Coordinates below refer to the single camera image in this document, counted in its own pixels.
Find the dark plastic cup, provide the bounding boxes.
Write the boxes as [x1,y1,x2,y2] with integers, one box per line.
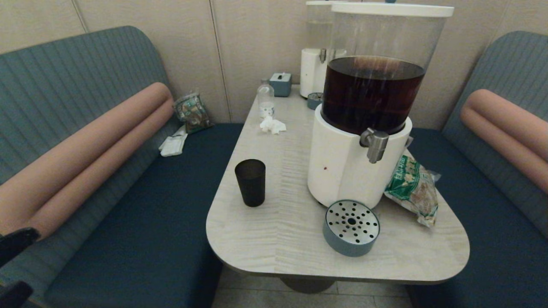
[235,159,266,207]

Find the steel dispenser tap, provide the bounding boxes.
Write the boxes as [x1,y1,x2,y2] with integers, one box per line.
[360,128,389,164]

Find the pink cylindrical bolster cushion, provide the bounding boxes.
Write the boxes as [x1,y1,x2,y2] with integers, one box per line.
[0,82,174,240]
[461,89,548,194]

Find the white napkin pack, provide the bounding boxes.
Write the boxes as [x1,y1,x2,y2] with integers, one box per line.
[158,125,188,157]

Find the dark snack bag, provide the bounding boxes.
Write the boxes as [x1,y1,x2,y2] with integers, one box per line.
[173,92,213,133]

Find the crumpled white tissue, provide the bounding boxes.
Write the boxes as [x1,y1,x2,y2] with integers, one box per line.
[260,115,287,135]

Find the clear plastic bottle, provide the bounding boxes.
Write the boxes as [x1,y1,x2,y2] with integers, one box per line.
[257,78,275,118]

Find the blue-grey tissue box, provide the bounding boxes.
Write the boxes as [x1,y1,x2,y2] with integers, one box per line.
[269,72,292,97]

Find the round blue-grey perforated drip tray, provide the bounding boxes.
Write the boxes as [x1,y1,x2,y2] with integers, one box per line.
[322,200,381,258]

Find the large white tea dispenser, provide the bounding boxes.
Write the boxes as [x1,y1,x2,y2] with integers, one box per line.
[307,1,455,209]

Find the small white drink dispenser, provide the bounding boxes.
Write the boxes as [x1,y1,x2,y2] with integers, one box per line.
[300,0,343,99]

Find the green label snack bag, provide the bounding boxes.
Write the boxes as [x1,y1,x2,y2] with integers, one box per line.
[384,153,441,228]

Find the bronze table pedestal base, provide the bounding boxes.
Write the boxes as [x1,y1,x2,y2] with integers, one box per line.
[280,278,337,294]

